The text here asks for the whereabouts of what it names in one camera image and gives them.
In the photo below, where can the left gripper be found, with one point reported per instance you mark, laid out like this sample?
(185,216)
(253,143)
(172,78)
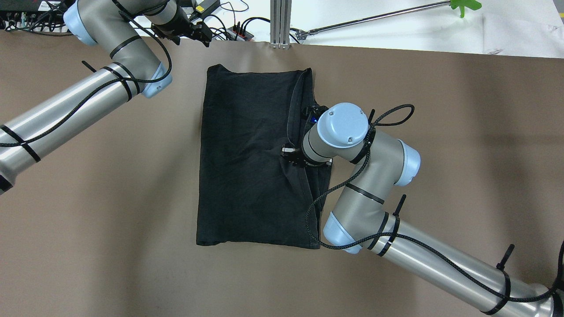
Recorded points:
(177,20)

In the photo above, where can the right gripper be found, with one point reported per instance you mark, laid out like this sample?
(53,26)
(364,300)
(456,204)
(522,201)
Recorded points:
(292,155)

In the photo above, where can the black graphic t-shirt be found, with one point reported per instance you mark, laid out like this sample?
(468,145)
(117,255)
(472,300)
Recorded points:
(248,192)

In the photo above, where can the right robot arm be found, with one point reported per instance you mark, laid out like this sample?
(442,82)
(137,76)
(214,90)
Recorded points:
(350,216)

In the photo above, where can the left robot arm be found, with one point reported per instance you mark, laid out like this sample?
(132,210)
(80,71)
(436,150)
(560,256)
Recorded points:
(134,70)

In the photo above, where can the black power adapter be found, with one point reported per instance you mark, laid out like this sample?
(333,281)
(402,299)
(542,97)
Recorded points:
(204,8)

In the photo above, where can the red black usb hub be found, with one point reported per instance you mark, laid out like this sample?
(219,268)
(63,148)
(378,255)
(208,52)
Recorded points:
(236,33)

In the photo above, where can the metal rod with green clip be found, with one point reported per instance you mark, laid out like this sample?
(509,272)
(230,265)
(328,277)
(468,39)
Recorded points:
(461,5)

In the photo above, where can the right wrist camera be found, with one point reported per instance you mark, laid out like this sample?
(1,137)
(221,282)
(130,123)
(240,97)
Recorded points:
(311,114)

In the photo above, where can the aluminium frame post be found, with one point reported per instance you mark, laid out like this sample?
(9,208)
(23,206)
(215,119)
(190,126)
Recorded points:
(280,16)

